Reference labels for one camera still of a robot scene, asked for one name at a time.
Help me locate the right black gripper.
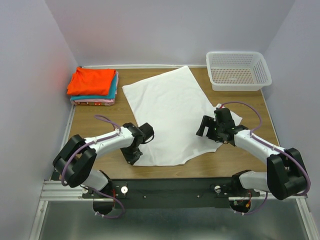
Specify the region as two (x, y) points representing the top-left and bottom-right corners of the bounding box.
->
(195, 114), (224, 143)

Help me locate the white t shirt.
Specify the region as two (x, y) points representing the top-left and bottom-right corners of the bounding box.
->
(121, 65), (243, 167)

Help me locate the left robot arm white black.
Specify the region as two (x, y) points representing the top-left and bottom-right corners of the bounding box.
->
(52, 122), (155, 198)

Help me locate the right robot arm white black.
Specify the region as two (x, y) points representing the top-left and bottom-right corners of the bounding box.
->
(196, 107), (311, 200)

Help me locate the pink folded t shirt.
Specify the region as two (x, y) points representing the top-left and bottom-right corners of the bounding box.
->
(70, 72), (120, 107)

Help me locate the teal folded t shirt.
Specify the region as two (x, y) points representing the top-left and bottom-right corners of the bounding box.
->
(70, 72), (119, 101)

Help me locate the white plastic basket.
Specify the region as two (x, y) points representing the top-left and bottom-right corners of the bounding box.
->
(206, 51), (272, 92)

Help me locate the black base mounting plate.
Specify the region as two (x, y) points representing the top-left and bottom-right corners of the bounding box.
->
(82, 176), (262, 213)

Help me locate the orange folded t shirt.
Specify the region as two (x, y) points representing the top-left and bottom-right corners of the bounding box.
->
(66, 67), (116, 96)

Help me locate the white back edge strip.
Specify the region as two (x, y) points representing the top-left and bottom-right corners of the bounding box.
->
(82, 64), (207, 70)

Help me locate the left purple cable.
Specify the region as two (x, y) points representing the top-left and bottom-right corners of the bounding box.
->
(61, 114), (126, 220)

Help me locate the aluminium frame rail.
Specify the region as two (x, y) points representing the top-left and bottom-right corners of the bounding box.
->
(29, 107), (320, 240)

